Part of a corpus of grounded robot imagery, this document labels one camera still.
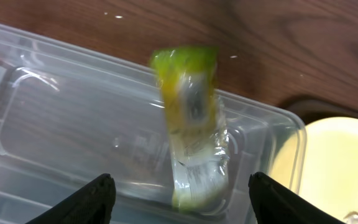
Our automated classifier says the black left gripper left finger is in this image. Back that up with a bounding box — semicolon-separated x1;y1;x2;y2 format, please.
27;174;116;224

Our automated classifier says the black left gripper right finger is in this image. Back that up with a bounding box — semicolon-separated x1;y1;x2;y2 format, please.
248;172;344;224

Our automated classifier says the green clear plastic wrapper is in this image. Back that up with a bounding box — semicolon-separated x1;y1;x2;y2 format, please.
150;46;230;212

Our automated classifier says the yellow plate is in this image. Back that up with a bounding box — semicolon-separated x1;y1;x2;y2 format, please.
267;116;358;224

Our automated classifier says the clear plastic bin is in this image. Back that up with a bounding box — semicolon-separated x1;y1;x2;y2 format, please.
0;24;306;223

